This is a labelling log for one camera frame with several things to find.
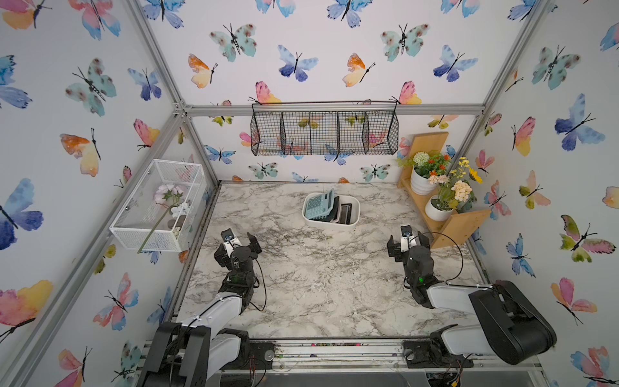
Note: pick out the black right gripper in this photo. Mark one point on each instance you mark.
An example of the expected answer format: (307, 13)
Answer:
(394, 249)

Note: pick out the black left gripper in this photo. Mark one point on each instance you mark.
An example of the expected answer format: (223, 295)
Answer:
(221, 257)

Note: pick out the black calculator with grey keys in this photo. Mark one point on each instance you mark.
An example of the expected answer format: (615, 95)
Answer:
(345, 213)

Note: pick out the light blue calculator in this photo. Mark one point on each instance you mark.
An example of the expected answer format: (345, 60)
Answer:
(319, 207)

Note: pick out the black calculator dark keys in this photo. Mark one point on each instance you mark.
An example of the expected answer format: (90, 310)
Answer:
(333, 215)

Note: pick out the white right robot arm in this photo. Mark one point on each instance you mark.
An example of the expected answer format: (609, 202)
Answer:
(508, 325)

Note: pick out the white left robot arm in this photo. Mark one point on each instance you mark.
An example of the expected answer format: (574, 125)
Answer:
(190, 352)

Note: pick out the white plastic storage box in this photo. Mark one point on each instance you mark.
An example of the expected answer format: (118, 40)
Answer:
(334, 226)

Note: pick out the wooden corner shelf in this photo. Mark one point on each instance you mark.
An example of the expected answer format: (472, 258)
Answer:
(458, 227)

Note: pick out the white pot yellow flowers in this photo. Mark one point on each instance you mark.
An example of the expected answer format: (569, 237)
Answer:
(454, 188)

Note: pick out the white pot orange flowers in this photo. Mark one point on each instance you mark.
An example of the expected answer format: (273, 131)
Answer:
(427, 170)

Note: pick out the artificial pink white flower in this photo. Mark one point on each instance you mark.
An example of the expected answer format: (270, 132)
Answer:
(171, 198)

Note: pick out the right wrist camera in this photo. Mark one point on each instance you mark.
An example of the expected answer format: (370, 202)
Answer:
(409, 237)

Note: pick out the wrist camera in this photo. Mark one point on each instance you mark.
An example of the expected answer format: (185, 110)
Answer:
(229, 239)
(409, 237)

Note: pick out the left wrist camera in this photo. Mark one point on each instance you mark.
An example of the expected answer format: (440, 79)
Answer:
(229, 239)

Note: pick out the white mesh wall box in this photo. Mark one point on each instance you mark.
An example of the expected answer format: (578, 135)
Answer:
(160, 211)

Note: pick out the metal base rail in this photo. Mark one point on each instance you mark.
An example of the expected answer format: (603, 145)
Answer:
(287, 356)

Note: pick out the black wire wall basket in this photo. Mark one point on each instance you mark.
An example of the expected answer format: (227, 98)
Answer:
(324, 129)

